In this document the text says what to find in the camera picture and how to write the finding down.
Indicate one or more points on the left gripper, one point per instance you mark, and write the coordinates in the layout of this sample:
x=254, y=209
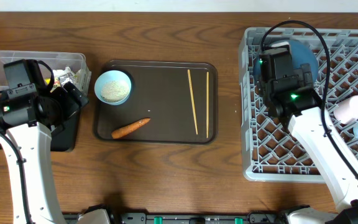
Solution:
x=72, y=106

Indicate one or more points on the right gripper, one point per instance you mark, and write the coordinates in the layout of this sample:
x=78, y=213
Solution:
x=304, y=75

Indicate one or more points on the dark blue bowl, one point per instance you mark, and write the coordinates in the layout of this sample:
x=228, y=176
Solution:
x=303, y=56

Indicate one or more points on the white napkin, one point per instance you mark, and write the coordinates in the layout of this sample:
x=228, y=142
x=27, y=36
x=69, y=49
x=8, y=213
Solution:
x=61, y=77

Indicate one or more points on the yellow snack wrapper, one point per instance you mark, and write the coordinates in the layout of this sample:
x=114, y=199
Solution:
x=47, y=81

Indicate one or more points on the light blue rice bowl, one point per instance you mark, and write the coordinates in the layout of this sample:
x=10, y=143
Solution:
x=113, y=87

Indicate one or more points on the pink cup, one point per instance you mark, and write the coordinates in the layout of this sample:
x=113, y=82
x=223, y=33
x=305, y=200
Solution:
x=347, y=110

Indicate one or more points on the wooden chopstick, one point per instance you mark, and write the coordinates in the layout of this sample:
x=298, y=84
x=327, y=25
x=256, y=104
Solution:
x=207, y=104
x=192, y=101

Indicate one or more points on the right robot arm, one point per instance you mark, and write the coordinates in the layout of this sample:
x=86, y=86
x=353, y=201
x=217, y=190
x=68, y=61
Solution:
x=289, y=95

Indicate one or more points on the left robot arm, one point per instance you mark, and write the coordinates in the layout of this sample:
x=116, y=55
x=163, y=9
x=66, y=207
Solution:
x=30, y=111

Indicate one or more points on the grey dishwasher rack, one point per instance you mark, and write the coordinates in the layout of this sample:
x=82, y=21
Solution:
x=269, y=152

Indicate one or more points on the clear plastic bin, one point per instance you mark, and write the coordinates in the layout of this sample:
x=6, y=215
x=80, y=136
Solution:
x=60, y=61

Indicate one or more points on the black plastic bin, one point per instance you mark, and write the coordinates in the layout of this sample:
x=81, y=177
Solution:
x=64, y=141

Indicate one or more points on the orange carrot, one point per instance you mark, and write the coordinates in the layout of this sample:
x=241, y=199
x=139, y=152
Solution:
x=130, y=128

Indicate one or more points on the brown serving tray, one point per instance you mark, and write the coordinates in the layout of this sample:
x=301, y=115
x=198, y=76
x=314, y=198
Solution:
x=160, y=91

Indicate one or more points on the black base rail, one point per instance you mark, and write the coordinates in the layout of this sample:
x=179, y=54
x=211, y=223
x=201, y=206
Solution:
x=143, y=218

